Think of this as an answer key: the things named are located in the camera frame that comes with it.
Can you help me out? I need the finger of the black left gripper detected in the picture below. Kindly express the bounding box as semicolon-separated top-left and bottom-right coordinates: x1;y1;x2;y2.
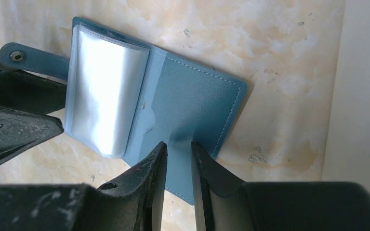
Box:
0;63;66;115
0;106;64;165

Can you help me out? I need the white oblong plastic bin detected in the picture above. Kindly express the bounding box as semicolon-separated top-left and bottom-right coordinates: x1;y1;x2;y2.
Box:
322;0;370;192

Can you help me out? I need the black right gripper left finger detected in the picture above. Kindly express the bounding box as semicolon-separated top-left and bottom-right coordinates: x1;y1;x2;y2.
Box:
0;142;168;231

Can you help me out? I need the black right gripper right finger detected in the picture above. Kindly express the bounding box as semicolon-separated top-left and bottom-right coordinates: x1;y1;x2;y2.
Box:
191;142;370;231

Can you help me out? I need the blue leather card holder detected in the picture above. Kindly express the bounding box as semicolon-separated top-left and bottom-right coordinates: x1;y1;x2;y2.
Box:
0;17;247;205

